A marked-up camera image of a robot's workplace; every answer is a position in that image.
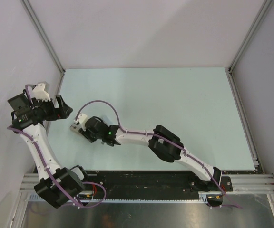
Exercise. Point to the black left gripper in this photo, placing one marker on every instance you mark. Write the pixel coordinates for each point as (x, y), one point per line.
(64, 110)

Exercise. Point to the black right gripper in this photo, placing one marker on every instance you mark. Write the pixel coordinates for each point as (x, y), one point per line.
(85, 132)

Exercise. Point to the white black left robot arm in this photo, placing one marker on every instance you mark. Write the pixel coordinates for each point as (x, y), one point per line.
(57, 185)

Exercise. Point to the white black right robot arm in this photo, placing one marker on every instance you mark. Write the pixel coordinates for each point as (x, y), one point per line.
(162, 142)

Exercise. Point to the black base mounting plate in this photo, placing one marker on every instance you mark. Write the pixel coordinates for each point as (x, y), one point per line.
(151, 185)

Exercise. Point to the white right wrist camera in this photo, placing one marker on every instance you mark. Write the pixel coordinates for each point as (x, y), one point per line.
(81, 119)

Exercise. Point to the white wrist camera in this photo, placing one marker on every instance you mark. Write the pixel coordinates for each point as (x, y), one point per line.
(81, 119)
(40, 91)

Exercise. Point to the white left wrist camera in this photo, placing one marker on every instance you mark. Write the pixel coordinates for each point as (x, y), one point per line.
(40, 91)

